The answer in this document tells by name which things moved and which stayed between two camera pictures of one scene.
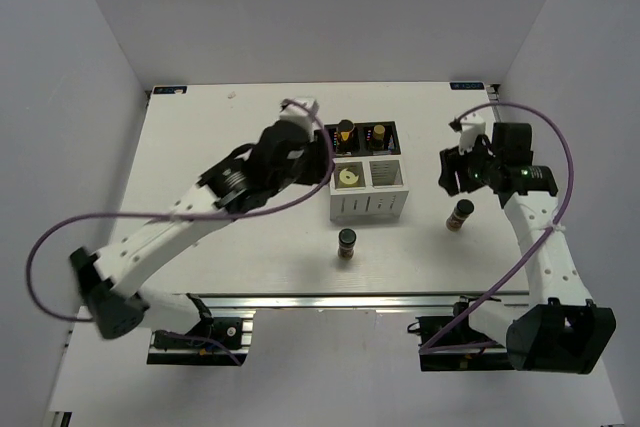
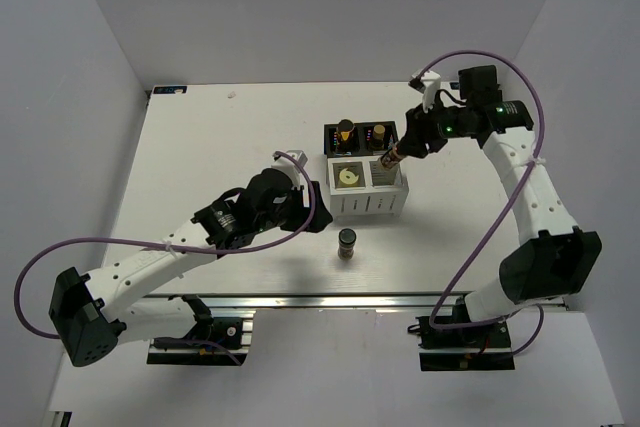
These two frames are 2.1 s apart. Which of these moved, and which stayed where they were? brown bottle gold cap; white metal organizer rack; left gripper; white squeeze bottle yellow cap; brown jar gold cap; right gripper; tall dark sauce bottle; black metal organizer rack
Moved: right gripper; brown jar gold cap; left gripper
Stayed: white metal organizer rack; tall dark sauce bottle; white squeeze bottle yellow cap; brown bottle gold cap; black metal organizer rack
